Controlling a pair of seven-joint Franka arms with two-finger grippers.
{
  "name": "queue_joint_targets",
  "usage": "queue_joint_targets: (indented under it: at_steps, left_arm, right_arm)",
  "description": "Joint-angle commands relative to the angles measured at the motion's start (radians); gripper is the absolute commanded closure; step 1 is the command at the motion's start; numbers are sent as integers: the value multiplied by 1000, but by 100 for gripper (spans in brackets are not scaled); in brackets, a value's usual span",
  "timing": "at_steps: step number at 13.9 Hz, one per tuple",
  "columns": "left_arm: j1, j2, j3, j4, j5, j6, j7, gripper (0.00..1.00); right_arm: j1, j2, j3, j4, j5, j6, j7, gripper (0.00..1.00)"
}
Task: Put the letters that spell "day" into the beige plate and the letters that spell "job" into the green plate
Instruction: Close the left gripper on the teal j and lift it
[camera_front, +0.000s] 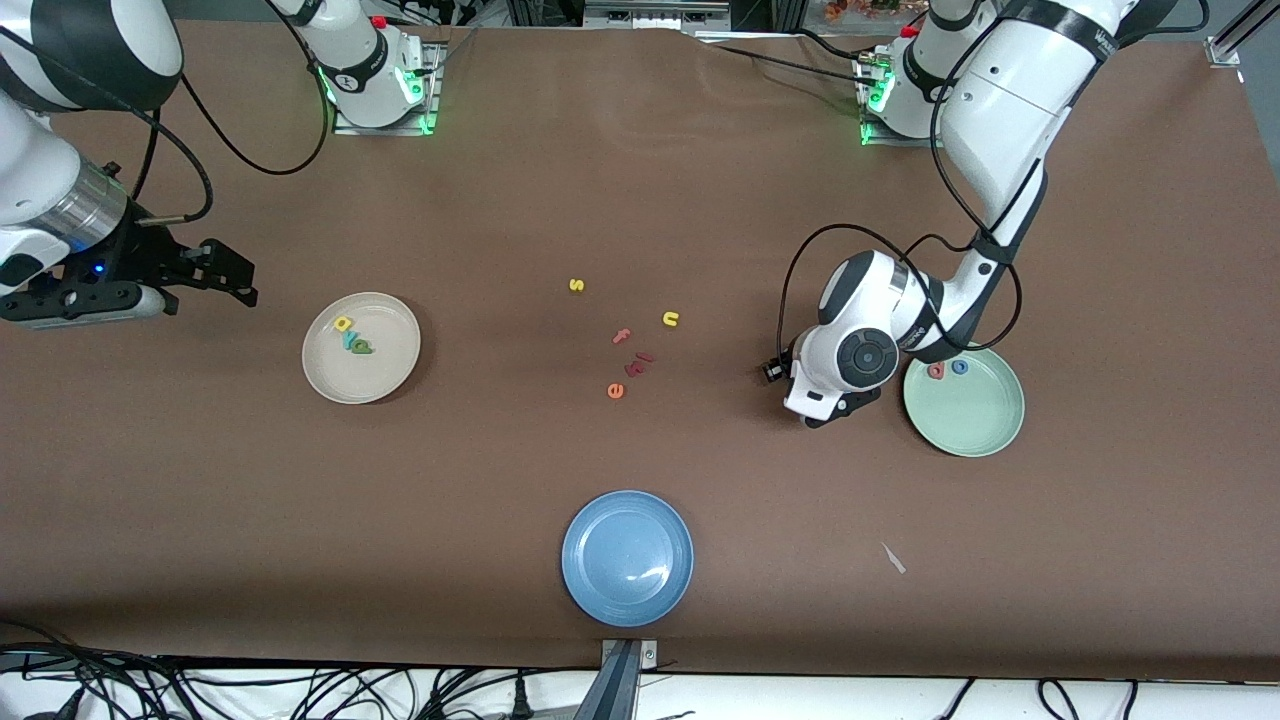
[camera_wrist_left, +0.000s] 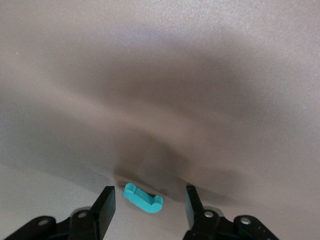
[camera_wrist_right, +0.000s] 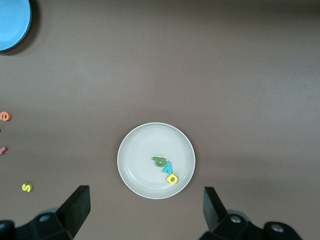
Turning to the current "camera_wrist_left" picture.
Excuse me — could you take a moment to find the brown table cover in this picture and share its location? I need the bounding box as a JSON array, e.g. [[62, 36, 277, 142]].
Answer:
[[0, 0, 320, 240]]

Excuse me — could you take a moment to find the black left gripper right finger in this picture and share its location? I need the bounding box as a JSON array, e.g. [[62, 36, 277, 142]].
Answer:
[[183, 185, 221, 240]]

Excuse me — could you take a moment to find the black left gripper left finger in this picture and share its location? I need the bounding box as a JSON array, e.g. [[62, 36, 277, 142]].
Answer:
[[69, 186, 117, 240]]

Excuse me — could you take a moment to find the teal letter l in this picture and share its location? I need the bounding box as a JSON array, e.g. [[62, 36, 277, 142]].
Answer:
[[122, 182, 164, 215]]

